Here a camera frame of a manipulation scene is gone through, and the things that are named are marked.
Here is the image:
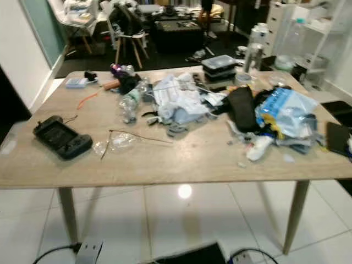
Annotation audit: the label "black low table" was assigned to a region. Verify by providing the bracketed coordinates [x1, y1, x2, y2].
[153, 19, 204, 54]

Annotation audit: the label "round clear lid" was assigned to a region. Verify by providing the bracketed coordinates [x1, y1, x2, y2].
[234, 73, 254, 86]

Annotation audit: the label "stacked black food containers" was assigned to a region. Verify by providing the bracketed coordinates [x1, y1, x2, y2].
[201, 55, 237, 84]

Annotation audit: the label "orange cable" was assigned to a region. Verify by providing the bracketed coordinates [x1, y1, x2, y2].
[77, 92, 102, 109]

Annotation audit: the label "steel tumbler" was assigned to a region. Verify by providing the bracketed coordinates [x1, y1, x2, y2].
[244, 43, 263, 73]

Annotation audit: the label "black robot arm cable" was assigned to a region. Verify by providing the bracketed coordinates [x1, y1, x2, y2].
[230, 248, 273, 264]
[32, 244, 82, 264]

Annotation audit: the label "thin-framed eyeglasses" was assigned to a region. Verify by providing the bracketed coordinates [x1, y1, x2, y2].
[92, 129, 174, 161]

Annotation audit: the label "small black clip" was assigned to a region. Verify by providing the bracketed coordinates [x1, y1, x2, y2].
[84, 70, 100, 83]

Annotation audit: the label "white shelf unit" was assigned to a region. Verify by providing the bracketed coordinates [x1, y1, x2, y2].
[264, 0, 348, 83]

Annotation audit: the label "small white box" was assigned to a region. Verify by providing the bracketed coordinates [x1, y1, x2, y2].
[66, 78, 89, 89]

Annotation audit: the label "wooden table leg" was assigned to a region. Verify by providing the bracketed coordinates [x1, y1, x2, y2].
[282, 180, 310, 255]
[58, 188, 83, 246]

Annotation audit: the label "black chair with wooden legs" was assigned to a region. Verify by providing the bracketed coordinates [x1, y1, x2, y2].
[107, 3, 152, 69]

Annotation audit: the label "purple round object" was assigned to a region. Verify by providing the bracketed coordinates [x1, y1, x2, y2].
[110, 63, 135, 78]

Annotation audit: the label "blue and white plastic bag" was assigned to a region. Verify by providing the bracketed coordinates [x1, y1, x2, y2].
[256, 87, 320, 141]

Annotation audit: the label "black handheld game console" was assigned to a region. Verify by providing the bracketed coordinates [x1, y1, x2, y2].
[32, 116, 93, 161]

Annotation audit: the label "wooden handle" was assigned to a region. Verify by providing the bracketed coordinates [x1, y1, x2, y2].
[102, 80, 122, 90]

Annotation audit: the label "white chair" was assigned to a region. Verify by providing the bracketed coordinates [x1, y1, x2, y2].
[47, 0, 106, 56]

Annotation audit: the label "crumpled white plastic bag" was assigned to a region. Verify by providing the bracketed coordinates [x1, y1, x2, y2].
[151, 73, 226, 128]

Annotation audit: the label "black fabric pouch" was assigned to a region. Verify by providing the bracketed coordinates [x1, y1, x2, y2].
[227, 86, 260, 133]

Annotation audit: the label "black robot torso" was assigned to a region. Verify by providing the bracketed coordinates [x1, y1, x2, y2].
[153, 242, 227, 264]

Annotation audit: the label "flat black tablet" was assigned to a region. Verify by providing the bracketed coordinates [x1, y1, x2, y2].
[326, 122, 352, 157]

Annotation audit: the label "clear plastic bottle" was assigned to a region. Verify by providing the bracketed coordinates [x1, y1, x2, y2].
[119, 88, 150, 125]

